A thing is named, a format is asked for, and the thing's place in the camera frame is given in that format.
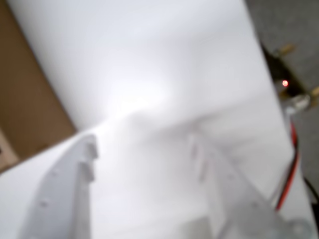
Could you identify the brown cardboard box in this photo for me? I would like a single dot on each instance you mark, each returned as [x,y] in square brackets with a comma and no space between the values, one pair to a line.
[25,99]

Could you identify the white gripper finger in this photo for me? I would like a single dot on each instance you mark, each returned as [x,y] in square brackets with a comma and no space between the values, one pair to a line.
[59,196]

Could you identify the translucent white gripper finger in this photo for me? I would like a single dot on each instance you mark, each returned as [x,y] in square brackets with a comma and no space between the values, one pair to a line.
[239,211]

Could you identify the black curved tube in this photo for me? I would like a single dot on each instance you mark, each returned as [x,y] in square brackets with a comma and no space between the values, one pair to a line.
[314,190]

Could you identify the circuit board with brass standoffs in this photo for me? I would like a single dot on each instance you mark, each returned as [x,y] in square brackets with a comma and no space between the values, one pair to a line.
[281,72]

